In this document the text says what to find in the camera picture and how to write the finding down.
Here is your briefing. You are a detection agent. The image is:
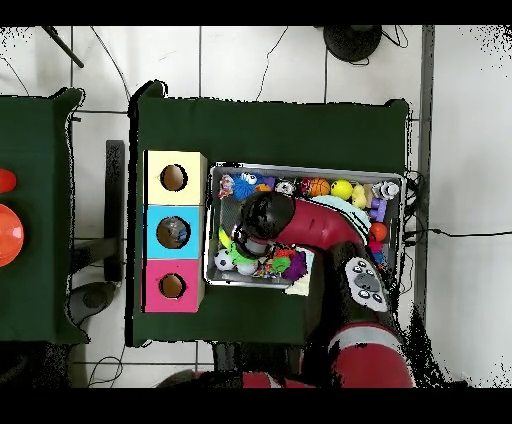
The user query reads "pale blue waffle cloth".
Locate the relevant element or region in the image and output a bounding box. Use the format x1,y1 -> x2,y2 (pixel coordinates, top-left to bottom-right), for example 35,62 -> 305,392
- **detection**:
315,194 -> 374,235

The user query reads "shallow clear mesh bin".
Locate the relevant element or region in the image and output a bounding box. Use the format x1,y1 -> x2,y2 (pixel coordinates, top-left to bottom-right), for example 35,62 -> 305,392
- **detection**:
206,163 -> 405,296

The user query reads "wooden box with three holes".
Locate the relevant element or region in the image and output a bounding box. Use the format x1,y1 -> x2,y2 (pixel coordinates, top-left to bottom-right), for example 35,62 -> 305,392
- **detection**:
143,150 -> 208,313

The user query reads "blue spiky ball with eyes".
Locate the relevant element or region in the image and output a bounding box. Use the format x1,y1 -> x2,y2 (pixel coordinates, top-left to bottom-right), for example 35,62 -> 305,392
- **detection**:
231,171 -> 267,202

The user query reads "black drink can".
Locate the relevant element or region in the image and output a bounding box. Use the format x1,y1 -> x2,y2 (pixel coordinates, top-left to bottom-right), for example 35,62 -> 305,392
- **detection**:
275,177 -> 298,197

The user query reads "small soccer ball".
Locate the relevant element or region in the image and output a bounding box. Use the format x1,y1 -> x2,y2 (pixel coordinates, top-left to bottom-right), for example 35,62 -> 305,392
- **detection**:
213,248 -> 237,273

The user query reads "purple spiky toy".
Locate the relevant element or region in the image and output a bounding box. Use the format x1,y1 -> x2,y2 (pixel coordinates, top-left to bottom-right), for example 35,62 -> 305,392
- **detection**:
281,249 -> 310,283

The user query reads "small orange basketball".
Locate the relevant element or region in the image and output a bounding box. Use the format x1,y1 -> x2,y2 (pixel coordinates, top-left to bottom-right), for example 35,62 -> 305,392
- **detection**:
309,177 -> 332,199

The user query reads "small yellow rubber duck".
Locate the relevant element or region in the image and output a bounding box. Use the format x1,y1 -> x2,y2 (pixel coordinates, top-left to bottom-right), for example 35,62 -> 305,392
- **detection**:
351,183 -> 371,212

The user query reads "black upright panel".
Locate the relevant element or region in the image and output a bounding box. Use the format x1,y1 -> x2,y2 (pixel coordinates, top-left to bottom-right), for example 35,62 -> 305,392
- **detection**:
104,139 -> 127,283

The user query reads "grey round floor base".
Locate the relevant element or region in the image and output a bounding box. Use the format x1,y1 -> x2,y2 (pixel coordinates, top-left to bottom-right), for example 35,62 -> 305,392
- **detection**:
67,279 -> 118,323

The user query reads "black round stand base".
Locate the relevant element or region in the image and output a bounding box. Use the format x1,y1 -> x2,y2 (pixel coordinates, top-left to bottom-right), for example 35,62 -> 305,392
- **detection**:
323,25 -> 384,64

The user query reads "dark green side table cloth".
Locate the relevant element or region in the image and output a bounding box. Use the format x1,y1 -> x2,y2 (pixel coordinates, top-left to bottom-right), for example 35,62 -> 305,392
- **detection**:
0,87 -> 88,347

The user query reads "orange disc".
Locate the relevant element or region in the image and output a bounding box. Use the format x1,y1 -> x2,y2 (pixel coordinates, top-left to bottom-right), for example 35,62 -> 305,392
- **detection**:
0,203 -> 25,269

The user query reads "small red object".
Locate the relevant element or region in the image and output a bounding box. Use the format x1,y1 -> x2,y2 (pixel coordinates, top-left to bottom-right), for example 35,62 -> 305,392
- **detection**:
0,167 -> 17,194

